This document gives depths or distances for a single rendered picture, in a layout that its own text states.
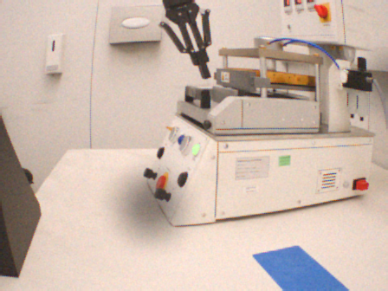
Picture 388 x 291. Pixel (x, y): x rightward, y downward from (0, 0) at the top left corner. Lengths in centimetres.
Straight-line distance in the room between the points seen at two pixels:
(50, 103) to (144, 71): 63
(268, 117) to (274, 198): 17
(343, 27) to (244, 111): 36
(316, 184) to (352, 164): 12
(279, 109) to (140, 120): 160
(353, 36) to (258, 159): 41
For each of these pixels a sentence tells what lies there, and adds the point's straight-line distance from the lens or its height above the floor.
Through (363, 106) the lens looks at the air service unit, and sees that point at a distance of 84.
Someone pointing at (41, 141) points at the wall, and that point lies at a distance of 247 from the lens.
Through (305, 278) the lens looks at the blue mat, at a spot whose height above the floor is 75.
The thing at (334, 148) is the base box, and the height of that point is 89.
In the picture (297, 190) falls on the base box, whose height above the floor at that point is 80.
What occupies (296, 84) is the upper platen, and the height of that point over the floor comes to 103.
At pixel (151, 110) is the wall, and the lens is 234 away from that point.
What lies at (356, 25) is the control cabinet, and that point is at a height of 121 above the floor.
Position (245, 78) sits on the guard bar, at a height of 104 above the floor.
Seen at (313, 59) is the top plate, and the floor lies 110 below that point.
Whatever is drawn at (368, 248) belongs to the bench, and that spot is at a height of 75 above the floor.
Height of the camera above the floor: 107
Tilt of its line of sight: 12 degrees down
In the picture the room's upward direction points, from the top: 1 degrees clockwise
